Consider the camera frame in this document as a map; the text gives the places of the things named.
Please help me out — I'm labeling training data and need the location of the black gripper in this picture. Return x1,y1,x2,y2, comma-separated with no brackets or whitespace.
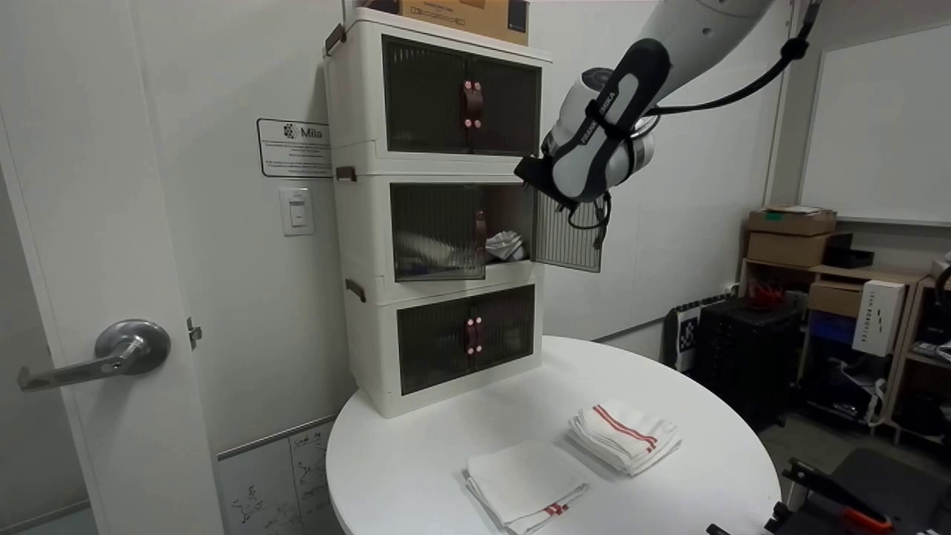
510,152,580,214

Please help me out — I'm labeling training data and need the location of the white towel with blue stripes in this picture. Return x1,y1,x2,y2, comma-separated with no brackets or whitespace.
480,227,529,265

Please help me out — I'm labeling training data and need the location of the white three-tier storage cabinet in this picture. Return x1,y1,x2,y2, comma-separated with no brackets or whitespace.
321,2,553,419

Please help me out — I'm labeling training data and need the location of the thick white red-striped towel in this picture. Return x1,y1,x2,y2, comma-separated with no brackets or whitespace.
565,398,685,477

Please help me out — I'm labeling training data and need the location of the thin white towel red mark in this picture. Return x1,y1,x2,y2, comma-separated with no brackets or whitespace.
455,440,593,535

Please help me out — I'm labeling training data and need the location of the cardboard box with black print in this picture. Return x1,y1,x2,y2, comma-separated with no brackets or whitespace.
379,0,531,48

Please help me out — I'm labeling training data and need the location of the black framed panel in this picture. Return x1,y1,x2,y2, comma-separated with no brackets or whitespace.
660,293,731,376

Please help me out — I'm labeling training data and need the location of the flat brown cardboard box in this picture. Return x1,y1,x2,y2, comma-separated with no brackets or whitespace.
745,205,841,241

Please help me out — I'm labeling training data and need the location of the black crate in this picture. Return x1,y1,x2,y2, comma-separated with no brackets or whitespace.
690,293,807,430

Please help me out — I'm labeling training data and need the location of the small tan cardboard box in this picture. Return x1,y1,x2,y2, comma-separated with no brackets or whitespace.
804,279,867,320

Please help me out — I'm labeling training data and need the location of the wooden shelf unit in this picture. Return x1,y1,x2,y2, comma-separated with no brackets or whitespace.
736,253,951,453

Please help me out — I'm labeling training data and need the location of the black device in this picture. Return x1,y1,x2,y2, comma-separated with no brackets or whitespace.
819,227,880,270

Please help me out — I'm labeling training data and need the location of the blue bin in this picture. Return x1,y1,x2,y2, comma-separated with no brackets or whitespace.
804,312,861,351

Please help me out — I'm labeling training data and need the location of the white upright box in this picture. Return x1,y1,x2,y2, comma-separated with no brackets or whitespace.
850,276,908,358

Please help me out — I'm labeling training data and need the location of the white poster with drawings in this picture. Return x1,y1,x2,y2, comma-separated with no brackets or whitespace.
213,419,344,535

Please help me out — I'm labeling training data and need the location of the white room door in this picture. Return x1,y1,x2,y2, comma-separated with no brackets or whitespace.
0,0,228,535

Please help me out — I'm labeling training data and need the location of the black and red tool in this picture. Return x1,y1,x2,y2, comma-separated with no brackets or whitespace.
763,453,899,535

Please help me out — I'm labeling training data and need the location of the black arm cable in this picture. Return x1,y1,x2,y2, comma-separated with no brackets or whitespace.
568,0,826,250

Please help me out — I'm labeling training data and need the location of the white light switch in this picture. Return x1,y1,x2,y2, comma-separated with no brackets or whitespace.
278,183,318,241

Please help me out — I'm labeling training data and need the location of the white wall sign plate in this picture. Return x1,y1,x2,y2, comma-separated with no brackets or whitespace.
251,114,335,180

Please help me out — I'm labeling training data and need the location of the white wall whiteboard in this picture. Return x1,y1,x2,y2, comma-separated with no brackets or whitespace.
795,19,951,232

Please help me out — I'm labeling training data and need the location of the silver door lever handle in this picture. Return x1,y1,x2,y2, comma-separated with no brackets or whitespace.
15,314,174,392

